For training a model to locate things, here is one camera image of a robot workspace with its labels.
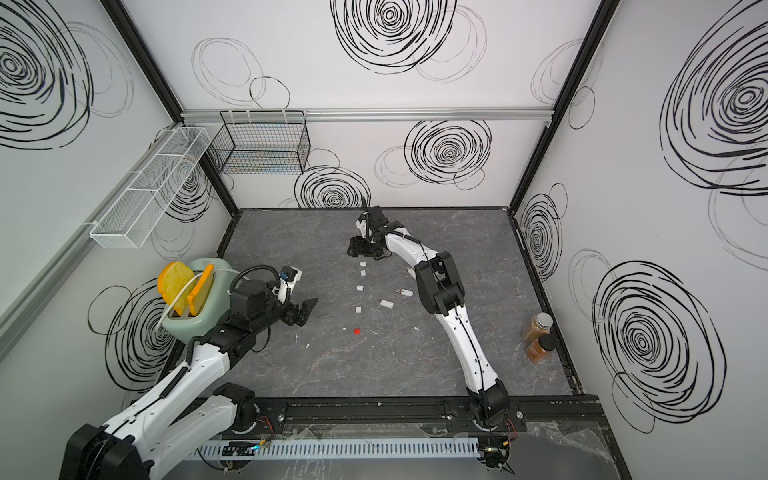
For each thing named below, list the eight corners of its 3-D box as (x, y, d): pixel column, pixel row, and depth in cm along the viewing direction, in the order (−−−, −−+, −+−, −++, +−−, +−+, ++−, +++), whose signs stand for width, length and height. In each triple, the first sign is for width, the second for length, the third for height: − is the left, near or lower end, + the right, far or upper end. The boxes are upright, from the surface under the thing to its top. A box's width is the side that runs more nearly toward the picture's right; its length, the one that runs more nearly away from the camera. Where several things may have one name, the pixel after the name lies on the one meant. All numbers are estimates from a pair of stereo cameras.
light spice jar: (521, 341, 88) (536, 325, 80) (522, 327, 91) (537, 310, 82) (536, 346, 87) (553, 331, 79) (537, 332, 90) (553, 315, 81)
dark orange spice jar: (531, 364, 84) (544, 353, 77) (522, 350, 87) (534, 338, 80) (547, 357, 85) (561, 346, 78) (537, 343, 88) (550, 331, 81)
